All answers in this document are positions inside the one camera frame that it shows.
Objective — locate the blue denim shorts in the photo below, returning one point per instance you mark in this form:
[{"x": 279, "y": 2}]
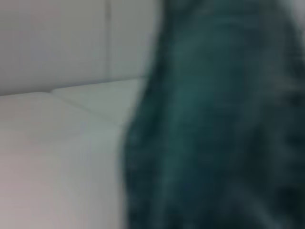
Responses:
[{"x": 202, "y": 119}]

